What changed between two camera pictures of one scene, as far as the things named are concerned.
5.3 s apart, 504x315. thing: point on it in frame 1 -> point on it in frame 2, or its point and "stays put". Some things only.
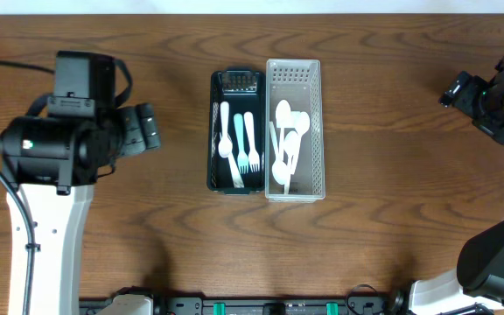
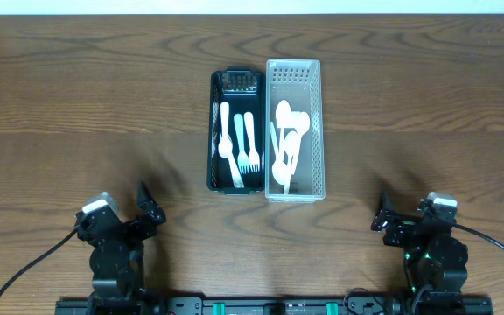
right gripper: (479, 86) -> (405, 226)
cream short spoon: (225, 147) stays put
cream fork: (253, 156) stays put
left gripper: (134, 131) -> (126, 225)
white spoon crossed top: (300, 122) stays put
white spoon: (280, 171) stays put
